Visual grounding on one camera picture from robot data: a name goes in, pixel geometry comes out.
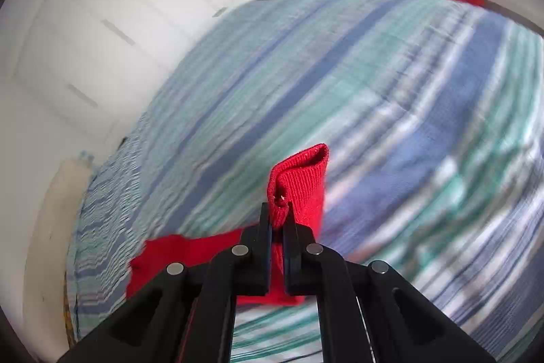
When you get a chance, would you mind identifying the beige wooden headboard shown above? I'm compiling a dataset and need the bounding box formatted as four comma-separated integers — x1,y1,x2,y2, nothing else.
23,156,95,347

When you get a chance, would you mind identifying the striped blue green bed sheet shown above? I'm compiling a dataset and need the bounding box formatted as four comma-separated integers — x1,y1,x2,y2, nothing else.
64,0,544,363

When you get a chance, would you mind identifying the red sweater with white rabbit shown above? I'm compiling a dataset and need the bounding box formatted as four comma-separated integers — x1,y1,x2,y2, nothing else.
126,143,330,308

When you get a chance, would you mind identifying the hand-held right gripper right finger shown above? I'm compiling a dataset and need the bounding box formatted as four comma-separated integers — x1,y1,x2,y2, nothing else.
283,207,496,363

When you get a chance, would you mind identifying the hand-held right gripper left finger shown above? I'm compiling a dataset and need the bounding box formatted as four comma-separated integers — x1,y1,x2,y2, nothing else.
57,202,273,363

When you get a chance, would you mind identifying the yellow floral mattress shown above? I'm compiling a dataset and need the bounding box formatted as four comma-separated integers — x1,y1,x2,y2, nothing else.
63,267,81,344

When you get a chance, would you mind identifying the white wardrobe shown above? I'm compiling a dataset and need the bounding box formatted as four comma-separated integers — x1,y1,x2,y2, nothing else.
6,0,341,164

